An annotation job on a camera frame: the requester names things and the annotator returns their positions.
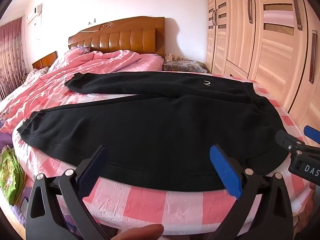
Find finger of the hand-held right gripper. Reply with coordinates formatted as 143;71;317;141
304;126;320;146
276;130;320;157

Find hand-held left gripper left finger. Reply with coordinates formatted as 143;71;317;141
26;145;110;240

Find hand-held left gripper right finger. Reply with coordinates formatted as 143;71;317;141
210;144;293;240

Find black pants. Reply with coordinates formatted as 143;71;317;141
17;71;290;192

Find person's left hand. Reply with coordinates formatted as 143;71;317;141
110;224;164;240

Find light wooden wardrobe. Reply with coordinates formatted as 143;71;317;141
205;0;320;147

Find pink quilt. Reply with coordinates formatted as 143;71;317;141
0;47;164;133

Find floral pillow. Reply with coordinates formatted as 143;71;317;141
20;66;50;85

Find nightstand with floral cloth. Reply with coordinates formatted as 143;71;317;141
162;59;208;73

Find wooden side cabinet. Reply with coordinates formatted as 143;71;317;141
32;51;58;70

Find wooden bed headboard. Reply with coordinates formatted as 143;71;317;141
68;16;165;57

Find white air conditioner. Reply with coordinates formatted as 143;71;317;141
26;4;43;24

